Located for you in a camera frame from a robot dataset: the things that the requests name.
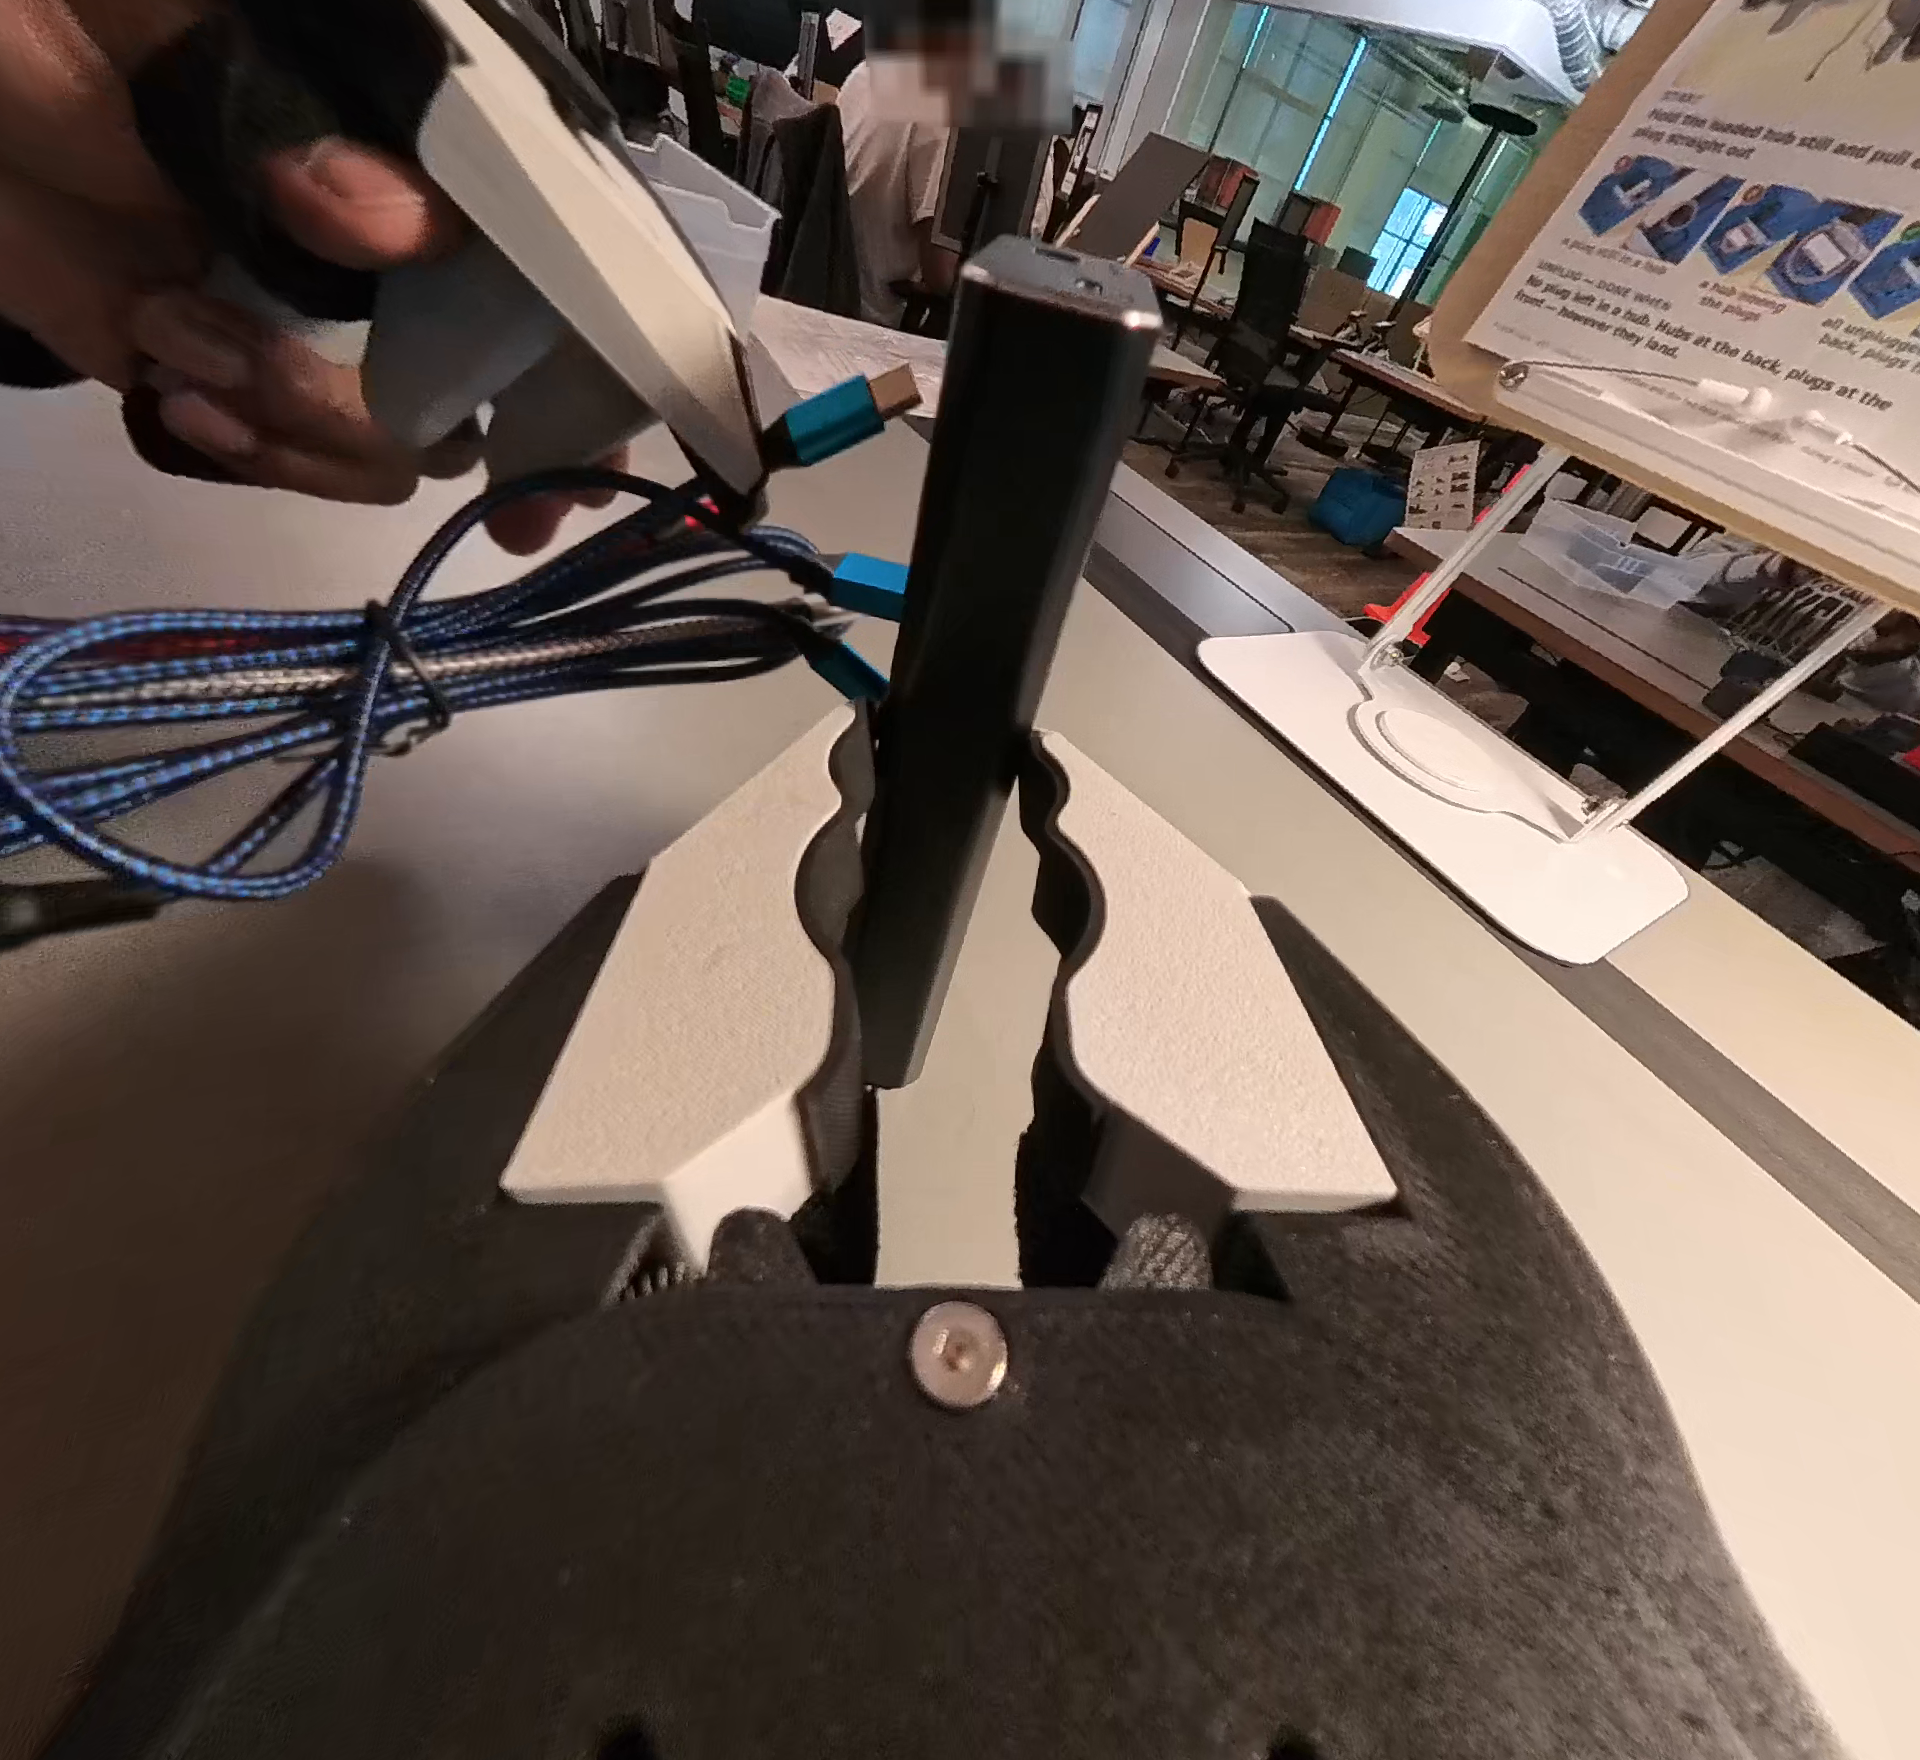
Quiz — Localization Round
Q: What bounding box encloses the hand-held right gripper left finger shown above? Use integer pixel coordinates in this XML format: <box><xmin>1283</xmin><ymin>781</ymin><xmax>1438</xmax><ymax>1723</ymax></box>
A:
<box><xmin>499</xmin><ymin>707</ymin><xmax>877</xmax><ymax>1284</ymax></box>

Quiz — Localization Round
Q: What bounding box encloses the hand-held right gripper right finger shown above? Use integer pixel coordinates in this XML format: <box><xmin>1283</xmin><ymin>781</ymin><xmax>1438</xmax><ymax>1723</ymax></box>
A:
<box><xmin>1017</xmin><ymin>730</ymin><xmax>1404</xmax><ymax>1288</ymax></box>

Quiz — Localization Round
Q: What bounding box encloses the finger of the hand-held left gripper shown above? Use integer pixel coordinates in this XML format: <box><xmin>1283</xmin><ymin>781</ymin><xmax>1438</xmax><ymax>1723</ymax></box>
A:
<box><xmin>363</xmin><ymin>64</ymin><xmax>770</xmax><ymax>493</ymax></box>
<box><xmin>435</xmin><ymin>0</ymin><xmax>752</xmax><ymax>345</ymax></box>

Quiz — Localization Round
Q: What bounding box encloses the clear plastic bin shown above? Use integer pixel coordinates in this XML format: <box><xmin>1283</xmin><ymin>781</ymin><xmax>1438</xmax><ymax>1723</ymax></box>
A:
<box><xmin>621</xmin><ymin>131</ymin><xmax>783</xmax><ymax>336</ymax></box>

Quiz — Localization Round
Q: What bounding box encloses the red braided usb cable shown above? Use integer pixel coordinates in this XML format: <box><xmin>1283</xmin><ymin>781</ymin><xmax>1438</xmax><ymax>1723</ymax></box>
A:
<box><xmin>0</xmin><ymin>499</ymin><xmax>715</xmax><ymax>667</ymax></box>

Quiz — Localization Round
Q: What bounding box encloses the blue braided usb cable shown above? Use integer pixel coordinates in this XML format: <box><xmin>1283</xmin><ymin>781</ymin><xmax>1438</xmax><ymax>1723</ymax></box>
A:
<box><xmin>0</xmin><ymin>373</ymin><xmax>924</xmax><ymax>899</ymax></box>

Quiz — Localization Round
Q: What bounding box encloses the silver braided usb cable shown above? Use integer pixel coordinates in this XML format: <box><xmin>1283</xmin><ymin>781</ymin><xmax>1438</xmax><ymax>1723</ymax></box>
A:
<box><xmin>31</xmin><ymin>627</ymin><xmax>858</xmax><ymax>719</ymax></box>

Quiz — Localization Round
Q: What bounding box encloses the black usb hub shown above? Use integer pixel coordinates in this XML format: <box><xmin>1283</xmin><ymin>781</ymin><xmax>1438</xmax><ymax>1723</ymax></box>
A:
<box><xmin>840</xmin><ymin>237</ymin><xmax>1164</xmax><ymax>1094</ymax></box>

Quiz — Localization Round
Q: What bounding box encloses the black cable with orange plug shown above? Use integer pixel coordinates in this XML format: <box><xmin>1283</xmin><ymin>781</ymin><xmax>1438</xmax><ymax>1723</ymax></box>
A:
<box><xmin>0</xmin><ymin>880</ymin><xmax>167</xmax><ymax>951</ymax></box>

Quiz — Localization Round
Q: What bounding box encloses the person's left hand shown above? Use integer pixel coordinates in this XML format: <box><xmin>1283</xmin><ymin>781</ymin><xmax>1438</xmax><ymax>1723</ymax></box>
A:
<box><xmin>0</xmin><ymin>0</ymin><xmax>632</xmax><ymax>559</ymax></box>

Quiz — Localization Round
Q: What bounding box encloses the blue white paper sheet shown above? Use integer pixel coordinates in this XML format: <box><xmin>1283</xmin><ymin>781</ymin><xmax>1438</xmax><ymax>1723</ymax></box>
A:
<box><xmin>750</xmin><ymin>296</ymin><xmax>963</xmax><ymax>418</ymax></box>

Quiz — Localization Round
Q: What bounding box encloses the white document stand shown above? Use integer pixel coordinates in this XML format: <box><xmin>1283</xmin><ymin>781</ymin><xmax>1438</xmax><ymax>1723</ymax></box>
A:
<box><xmin>1201</xmin><ymin>357</ymin><xmax>1897</xmax><ymax>968</ymax></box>

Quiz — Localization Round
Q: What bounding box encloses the blue bag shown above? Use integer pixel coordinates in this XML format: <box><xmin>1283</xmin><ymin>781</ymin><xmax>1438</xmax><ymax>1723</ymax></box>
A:
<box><xmin>1314</xmin><ymin>467</ymin><xmax>1412</xmax><ymax>547</ymax></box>

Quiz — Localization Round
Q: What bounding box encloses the work table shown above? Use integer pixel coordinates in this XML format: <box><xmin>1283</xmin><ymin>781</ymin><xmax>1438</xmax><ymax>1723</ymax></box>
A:
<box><xmin>1388</xmin><ymin>521</ymin><xmax>1920</xmax><ymax>863</ymax></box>

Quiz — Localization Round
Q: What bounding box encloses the printed picture card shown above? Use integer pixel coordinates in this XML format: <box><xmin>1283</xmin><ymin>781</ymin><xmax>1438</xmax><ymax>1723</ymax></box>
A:
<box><xmin>1402</xmin><ymin>440</ymin><xmax>1487</xmax><ymax>532</ymax></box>

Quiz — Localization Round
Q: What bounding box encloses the clear storage box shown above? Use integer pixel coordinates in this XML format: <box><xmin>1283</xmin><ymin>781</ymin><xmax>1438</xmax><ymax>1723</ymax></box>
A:
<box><xmin>1532</xmin><ymin>499</ymin><xmax>1726</xmax><ymax>614</ymax></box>

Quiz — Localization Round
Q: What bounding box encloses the black office chair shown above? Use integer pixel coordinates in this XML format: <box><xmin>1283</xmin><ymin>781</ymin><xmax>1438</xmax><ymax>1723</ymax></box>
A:
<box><xmin>1171</xmin><ymin>222</ymin><xmax>1321</xmax><ymax>515</ymax></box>

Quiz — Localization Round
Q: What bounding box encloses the black floor lamp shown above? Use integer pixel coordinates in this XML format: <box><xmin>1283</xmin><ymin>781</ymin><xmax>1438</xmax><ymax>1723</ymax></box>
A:
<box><xmin>1410</xmin><ymin>98</ymin><xmax>1539</xmax><ymax>307</ymax></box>

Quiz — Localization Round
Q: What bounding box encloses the instruction sheet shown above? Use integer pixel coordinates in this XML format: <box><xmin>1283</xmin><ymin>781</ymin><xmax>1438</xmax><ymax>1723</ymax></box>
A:
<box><xmin>1463</xmin><ymin>0</ymin><xmax>1920</xmax><ymax>502</ymax></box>

